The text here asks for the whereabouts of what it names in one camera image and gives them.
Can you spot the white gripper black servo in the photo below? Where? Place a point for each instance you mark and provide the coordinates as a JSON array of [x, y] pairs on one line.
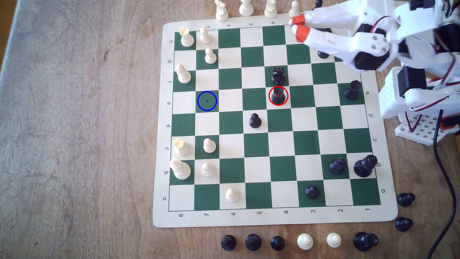
[[366, 45]]

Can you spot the black rook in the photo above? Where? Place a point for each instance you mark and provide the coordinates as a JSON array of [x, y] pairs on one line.
[[278, 96]]

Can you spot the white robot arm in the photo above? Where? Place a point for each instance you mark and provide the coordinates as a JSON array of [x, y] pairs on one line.
[[393, 97]]

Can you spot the green white chess board mat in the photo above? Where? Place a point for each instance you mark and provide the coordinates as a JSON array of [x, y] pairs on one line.
[[231, 144]]

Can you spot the black pawn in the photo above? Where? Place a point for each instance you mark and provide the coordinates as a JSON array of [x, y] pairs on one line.
[[405, 199], [312, 193], [228, 243], [253, 243], [254, 121], [277, 244], [337, 166], [318, 3], [403, 224], [323, 55]]

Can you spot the white pawn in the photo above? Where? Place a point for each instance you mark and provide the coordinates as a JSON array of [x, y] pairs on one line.
[[208, 170], [210, 146], [295, 7], [334, 240], [210, 57], [232, 195], [205, 37], [305, 242]]

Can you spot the black knight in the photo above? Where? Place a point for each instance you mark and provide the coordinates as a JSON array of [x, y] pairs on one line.
[[278, 77]]

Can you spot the white bishop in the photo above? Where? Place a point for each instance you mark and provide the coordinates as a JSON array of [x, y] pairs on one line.
[[184, 76], [246, 9]]

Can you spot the white knight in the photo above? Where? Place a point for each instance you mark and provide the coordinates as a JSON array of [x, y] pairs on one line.
[[221, 12]]

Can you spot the white rook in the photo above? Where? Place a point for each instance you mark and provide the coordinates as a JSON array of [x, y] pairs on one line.
[[187, 39], [182, 147]]

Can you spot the orange clamp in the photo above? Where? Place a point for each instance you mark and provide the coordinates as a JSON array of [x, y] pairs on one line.
[[449, 124]]

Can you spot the white king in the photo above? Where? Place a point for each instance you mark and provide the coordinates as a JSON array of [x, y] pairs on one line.
[[181, 171]]

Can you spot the black queen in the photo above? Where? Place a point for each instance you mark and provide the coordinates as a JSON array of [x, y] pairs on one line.
[[363, 241]]

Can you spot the white perforated base plate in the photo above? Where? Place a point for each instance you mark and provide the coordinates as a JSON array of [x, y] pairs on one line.
[[424, 131]]

